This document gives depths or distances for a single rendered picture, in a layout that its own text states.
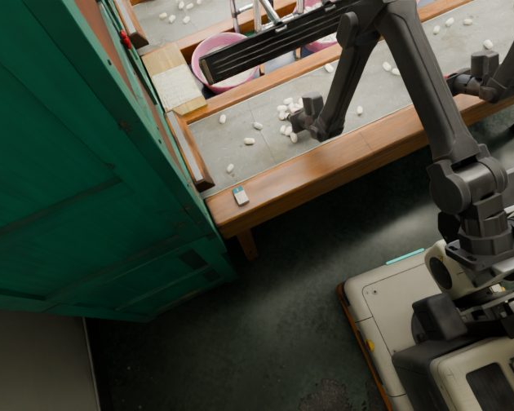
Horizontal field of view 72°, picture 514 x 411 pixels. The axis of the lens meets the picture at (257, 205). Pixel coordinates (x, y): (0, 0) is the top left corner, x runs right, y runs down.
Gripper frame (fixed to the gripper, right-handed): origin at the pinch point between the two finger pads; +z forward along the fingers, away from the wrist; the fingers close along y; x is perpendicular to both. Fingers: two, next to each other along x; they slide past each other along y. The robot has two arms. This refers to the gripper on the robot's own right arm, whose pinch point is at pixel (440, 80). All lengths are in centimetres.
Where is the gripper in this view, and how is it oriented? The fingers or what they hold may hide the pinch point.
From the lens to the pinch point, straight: 143.7
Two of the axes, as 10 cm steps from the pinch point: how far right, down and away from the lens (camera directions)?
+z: -2.7, -4.1, 8.7
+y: -9.0, 4.2, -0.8
